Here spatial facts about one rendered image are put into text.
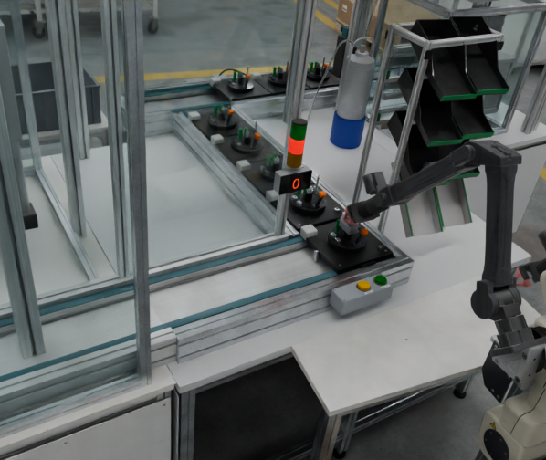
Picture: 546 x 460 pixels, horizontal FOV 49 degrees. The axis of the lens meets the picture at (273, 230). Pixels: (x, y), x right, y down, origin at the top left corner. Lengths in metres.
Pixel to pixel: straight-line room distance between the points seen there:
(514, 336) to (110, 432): 1.11
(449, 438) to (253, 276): 1.32
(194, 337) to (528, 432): 0.97
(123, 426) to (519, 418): 1.11
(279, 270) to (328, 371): 0.42
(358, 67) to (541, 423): 1.70
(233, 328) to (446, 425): 1.43
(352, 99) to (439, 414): 1.52
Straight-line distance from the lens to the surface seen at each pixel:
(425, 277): 2.28
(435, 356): 2.00
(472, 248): 2.51
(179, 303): 1.92
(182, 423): 1.92
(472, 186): 3.42
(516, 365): 1.64
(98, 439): 1.83
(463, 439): 2.96
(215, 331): 1.80
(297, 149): 1.93
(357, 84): 2.88
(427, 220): 2.28
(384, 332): 2.01
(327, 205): 2.34
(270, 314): 1.88
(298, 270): 2.08
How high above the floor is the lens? 2.23
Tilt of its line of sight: 36 degrees down
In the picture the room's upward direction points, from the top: 7 degrees clockwise
